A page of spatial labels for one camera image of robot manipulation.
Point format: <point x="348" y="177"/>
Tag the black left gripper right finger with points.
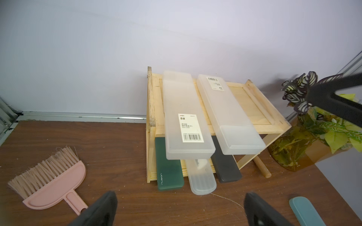
<point x="260" y="213"/>

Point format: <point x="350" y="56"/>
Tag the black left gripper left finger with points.
<point x="101" y="213"/>

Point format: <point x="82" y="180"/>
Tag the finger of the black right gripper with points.
<point x="323" y="95"/>

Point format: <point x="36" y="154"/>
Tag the teal pencil case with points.
<point x="305" y="212"/>

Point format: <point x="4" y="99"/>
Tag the translucent rounded pencil case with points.
<point x="201" y="177"/>

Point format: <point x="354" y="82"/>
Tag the dark green pencil case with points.
<point x="169" y="172"/>

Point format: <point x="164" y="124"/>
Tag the frosted pencil case small label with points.
<point x="234" y="130"/>

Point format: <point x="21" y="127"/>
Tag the frosted pencil case with barcode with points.
<point x="186" y="130"/>

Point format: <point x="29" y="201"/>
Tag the dark grey pencil case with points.
<point x="225" y="165"/>

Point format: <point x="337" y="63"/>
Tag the light wooden shelf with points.
<point x="267" y="120"/>

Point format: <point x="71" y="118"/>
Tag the artificial green leafy plant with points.
<point x="324" y="126"/>

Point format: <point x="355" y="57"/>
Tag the amber glass vase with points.
<point x="297" y="148"/>

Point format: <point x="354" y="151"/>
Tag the pink hand brush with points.
<point x="51" y="181"/>

